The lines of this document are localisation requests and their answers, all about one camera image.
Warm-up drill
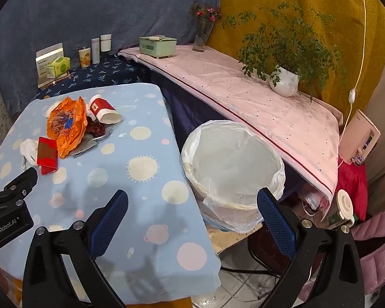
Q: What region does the pink and white appliance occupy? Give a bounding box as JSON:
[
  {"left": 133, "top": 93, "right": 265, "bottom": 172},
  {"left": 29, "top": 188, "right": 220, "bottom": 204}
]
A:
[{"left": 339, "top": 109, "right": 381, "bottom": 167}]

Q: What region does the white cable with switch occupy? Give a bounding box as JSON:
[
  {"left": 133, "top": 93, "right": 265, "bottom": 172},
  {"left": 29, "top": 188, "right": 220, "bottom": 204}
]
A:
[{"left": 338, "top": 0, "right": 368, "bottom": 167}]

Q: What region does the white card box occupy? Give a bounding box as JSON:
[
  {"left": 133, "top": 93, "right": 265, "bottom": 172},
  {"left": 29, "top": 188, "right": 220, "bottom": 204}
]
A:
[{"left": 35, "top": 43, "right": 66, "bottom": 87}]

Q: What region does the dark purple cloth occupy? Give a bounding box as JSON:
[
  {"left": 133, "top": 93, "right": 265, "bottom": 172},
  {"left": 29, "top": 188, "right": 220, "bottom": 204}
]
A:
[{"left": 148, "top": 67, "right": 309, "bottom": 196}]

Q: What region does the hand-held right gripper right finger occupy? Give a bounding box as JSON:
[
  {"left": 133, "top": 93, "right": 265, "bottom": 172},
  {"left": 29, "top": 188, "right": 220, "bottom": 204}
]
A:
[{"left": 256, "top": 187, "right": 364, "bottom": 308}]

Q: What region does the white round device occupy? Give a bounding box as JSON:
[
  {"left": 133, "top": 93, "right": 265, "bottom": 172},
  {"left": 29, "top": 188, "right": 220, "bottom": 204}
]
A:
[{"left": 335, "top": 189, "right": 355, "bottom": 223}]

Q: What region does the red cloth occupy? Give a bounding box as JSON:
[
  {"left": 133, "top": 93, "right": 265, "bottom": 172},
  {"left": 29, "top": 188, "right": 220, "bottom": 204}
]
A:
[{"left": 335, "top": 159, "right": 368, "bottom": 222}]

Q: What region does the pink cloth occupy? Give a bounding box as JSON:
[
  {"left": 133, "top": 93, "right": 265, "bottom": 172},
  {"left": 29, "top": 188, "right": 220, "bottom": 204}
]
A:
[{"left": 117, "top": 44, "right": 344, "bottom": 204}]

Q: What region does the white bottle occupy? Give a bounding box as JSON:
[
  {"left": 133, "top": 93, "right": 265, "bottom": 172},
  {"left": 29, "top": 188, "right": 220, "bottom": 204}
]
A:
[{"left": 91, "top": 38, "right": 101, "bottom": 64}]

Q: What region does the small green yellow carton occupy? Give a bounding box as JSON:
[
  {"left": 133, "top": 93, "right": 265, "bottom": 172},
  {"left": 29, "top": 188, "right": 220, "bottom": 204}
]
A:
[{"left": 46, "top": 56, "right": 70, "bottom": 78}]

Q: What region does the blue-grey hanging cloth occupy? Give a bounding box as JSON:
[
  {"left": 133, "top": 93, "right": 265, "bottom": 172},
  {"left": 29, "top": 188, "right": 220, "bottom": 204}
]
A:
[{"left": 0, "top": 0, "right": 225, "bottom": 116}]

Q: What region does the dark red wrapper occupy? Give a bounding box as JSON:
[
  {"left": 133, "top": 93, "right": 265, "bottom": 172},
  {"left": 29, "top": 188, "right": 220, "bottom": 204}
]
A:
[{"left": 86, "top": 117, "right": 108, "bottom": 138}]

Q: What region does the red packet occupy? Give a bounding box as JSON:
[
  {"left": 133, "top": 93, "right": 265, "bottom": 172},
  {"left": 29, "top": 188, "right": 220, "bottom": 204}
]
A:
[{"left": 38, "top": 136, "right": 59, "bottom": 176}]

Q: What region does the dark blue printed cloth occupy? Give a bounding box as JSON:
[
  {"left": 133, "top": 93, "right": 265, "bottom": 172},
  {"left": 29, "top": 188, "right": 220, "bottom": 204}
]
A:
[{"left": 35, "top": 53, "right": 148, "bottom": 100}]

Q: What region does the orange snack bag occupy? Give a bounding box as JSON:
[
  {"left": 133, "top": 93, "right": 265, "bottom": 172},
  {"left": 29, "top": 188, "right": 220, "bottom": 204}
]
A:
[{"left": 46, "top": 96, "right": 88, "bottom": 159}]

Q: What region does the light blue planet-print cloth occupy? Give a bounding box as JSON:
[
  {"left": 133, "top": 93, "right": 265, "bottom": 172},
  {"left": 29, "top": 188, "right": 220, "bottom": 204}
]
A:
[{"left": 0, "top": 83, "right": 222, "bottom": 302}]

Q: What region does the yellow hanging cloth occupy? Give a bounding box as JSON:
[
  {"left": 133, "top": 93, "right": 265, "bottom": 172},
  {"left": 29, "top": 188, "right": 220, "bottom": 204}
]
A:
[{"left": 205, "top": 0, "right": 385, "bottom": 119}]

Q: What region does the red and white paper cup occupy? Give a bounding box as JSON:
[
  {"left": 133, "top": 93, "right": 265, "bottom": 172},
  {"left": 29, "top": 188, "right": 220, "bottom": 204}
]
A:
[{"left": 86, "top": 94, "right": 122, "bottom": 125}]

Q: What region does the black chair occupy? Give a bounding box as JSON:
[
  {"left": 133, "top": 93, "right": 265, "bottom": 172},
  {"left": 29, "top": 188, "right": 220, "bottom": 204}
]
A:
[{"left": 218, "top": 225, "right": 296, "bottom": 280}]

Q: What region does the glass vase with red flowers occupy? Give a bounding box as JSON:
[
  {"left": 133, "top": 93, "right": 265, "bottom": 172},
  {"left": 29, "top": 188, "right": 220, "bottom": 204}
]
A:
[{"left": 190, "top": 2, "right": 222, "bottom": 52}]

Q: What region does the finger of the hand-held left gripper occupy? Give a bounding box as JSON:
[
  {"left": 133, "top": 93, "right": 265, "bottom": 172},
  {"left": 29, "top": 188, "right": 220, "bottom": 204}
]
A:
[{"left": 0, "top": 167, "right": 39, "bottom": 214}]

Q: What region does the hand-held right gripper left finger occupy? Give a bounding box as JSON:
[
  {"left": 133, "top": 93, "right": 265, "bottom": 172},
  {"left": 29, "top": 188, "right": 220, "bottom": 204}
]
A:
[{"left": 22, "top": 189, "right": 130, "bottom": 308}]

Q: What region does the white crumpled tissue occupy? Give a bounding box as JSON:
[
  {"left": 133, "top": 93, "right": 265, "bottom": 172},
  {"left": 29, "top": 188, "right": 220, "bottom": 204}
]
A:
[
  {"left": 46, "top": 100, "right": 63, "bottom": 118},
  {"left": 20, "top": 138, "right": 41, "bottom": 169}
]

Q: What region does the trash bin with white liner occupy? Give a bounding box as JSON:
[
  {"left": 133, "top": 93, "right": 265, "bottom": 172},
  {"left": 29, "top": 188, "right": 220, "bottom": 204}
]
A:
[{"left": 180, "top": 119, "right": 286, "bottom": 234}]

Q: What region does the grey wrapper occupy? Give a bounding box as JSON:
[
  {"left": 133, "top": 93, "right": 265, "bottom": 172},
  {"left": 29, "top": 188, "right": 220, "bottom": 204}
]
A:
[{"left": 72, "top": 133, "right": 113, "bottom": 158}]

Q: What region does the pink padded jacket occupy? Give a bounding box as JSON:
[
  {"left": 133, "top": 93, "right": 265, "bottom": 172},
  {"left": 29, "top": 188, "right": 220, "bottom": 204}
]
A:
[{"left": 303, "top": 207, "right": 385, "bottom": 308}]

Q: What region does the green plant in white pot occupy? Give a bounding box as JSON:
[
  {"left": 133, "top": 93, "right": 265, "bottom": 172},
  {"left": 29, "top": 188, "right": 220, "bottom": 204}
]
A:
[{"left": 223, "top": 3, "right": 347, "bottom": 98}]

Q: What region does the mint green box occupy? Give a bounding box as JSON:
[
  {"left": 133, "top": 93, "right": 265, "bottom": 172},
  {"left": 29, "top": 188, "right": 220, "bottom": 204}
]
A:
[{"left": 139, "top": 35, "right": 177, "bottom": 59}]

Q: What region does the printed can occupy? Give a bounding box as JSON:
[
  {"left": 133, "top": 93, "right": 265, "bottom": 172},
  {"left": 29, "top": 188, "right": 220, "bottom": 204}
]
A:
[{"left": 79, "top": 47, "right": 91, "bottom": 68}]

